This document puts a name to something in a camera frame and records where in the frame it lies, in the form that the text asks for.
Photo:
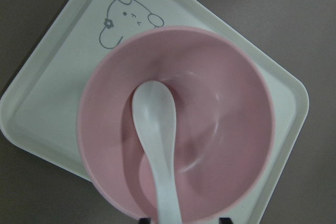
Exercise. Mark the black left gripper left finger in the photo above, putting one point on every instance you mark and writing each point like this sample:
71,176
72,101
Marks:
146,220

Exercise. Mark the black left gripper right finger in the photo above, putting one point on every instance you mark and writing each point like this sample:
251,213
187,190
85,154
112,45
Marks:
225,220

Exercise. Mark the small pink bowl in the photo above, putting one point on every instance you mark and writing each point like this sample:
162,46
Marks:
225,122

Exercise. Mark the white plastic spoon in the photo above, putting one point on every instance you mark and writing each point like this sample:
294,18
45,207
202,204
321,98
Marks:
154,118

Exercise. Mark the cream rabbit tray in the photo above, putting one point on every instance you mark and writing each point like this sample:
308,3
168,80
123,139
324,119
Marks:
38,109

